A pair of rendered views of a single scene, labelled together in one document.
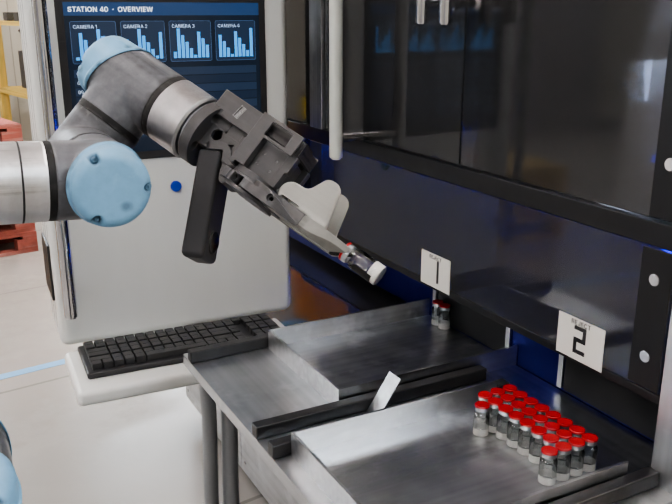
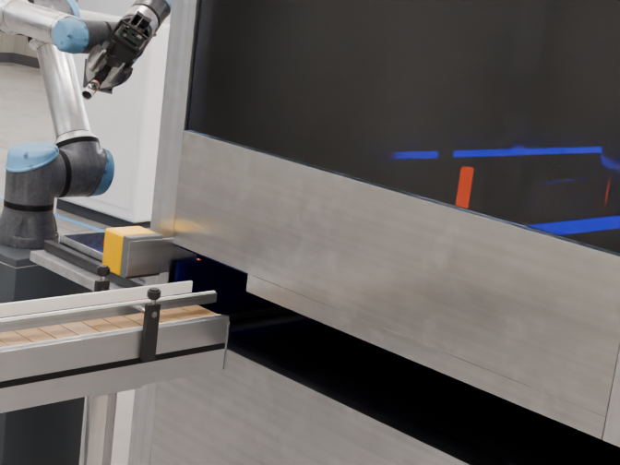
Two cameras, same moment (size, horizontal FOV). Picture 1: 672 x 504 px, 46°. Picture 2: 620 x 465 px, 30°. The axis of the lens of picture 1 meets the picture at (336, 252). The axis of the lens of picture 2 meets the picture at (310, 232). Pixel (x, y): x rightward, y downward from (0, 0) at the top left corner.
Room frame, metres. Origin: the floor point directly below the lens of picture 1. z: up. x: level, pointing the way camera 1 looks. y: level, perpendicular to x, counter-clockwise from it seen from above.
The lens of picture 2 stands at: (0.50, -2.38, 1.49)
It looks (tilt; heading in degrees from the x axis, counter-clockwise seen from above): 12 degrees down; 72
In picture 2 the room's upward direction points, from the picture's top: 7 degrees clockwise
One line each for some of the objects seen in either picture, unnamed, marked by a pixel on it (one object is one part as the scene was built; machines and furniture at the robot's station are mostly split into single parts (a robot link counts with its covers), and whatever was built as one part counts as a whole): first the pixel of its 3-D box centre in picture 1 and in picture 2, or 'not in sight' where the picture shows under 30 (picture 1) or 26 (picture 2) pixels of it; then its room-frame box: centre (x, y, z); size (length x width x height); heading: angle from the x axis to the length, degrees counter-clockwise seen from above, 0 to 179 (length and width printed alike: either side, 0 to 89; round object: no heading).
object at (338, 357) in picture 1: (389, 347); not in sight; (1.26, -0.09, 0.90); 0.34 x 0.26 x 0.04; 118
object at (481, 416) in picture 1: (481, 418); not in sight; (0.99, -0.20, 0.90); 0.02 x 0.02 x 0.05
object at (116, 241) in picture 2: not in sight; (131, 251); (0.79, -0.48, 0.99); 0.08 x 0.07 x 0.07; 118
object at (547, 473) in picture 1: (548, 465); not in sight; (0.87, -0.27, 0.90); 0.02 x 0.02 x 0.05
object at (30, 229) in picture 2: not in sight; (28, 220); (0.67, 0.37, 0.84); 0.15 x 0.15 x 0.10
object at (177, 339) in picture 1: (185, 341); not in sight; (1.46, 0.30, 0.82); 0.40 x 0.14 x 0.02; 115
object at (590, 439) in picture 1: (546, 425); not in sight; (0.97, -0.29, 0.90); 0.18 x 0.02 x 0.05; 28
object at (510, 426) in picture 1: (520, 433); not in sight; (0.95, -0.25, 0.90); 0.18 x 0.02 x 0.05; 28
